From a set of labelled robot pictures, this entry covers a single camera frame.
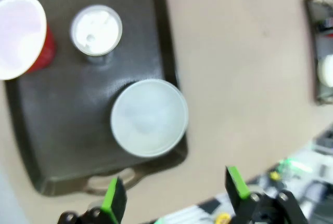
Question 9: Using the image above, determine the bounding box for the black beverage can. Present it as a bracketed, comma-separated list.
[69, 5, 123, 66]

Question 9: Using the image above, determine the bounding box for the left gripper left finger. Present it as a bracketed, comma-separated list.
[57, 176, 128, 224]

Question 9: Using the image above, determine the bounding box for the red plastic cup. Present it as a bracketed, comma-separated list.
[0, 0, 57, 81]

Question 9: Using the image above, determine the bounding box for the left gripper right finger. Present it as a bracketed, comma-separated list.
[225, 165, 308, 224]

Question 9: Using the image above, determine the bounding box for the brown plastic serving tray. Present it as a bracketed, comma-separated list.
[304, 0, 333, 105]
[4, 0, 189, 196]

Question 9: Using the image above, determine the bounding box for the white ceramic bowl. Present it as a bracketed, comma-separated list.
[110, 78, 189, 157]
[317, 54, 333, 87]

